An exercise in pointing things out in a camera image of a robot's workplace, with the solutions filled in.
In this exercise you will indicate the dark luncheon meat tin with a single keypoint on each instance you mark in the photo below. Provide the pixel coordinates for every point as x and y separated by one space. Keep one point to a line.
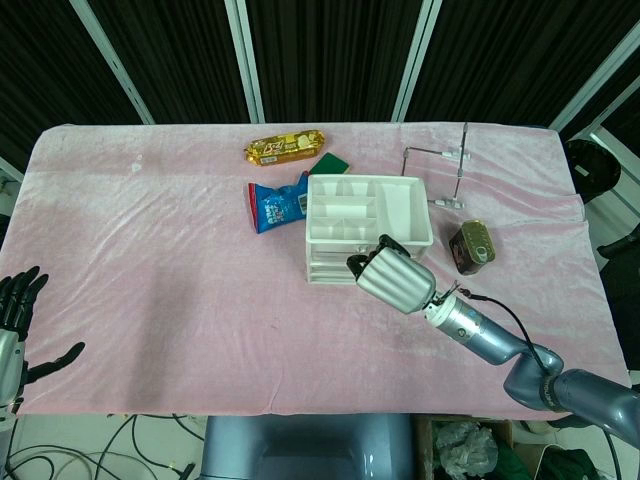
472 247

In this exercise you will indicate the crumpled grey plastic bag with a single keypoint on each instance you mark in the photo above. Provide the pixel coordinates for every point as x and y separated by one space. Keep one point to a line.
465 447

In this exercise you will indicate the yellow biscuit pack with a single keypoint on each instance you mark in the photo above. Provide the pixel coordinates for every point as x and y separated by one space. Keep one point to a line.
285 146

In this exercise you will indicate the white plastic drawer organizer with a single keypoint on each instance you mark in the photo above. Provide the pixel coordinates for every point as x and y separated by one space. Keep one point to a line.
395 210

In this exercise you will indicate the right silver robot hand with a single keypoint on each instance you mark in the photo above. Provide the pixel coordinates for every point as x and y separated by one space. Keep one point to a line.
397 280

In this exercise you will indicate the blue-grey robot torso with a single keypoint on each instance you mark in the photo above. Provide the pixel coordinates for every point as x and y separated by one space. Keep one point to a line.
305 447

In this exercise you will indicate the cardboard box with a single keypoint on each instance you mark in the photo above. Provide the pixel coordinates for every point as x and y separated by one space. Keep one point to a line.
425 450

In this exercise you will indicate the green sponge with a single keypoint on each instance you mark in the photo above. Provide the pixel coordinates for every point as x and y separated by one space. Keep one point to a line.
331 163

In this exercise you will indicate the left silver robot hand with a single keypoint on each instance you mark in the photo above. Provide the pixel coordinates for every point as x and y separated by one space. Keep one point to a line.
12 345

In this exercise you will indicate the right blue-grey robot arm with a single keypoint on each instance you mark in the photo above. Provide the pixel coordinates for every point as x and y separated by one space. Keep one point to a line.
500 340

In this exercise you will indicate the black round stool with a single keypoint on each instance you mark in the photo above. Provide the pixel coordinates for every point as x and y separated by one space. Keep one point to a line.
592 167

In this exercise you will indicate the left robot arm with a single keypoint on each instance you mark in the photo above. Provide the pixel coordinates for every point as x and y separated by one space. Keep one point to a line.
6 415

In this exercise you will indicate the blue snack bag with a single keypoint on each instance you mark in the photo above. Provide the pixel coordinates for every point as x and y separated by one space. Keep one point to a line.
277 207

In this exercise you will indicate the pink velvet table cloth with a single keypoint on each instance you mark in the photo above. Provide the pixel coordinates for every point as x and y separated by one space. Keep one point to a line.
200 310

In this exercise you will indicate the white aluminium frame post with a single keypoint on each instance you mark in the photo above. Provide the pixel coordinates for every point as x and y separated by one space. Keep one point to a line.
415 60
112 60
595 70
245 60

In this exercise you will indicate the green fabric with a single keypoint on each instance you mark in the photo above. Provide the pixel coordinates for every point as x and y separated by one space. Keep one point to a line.
555 465

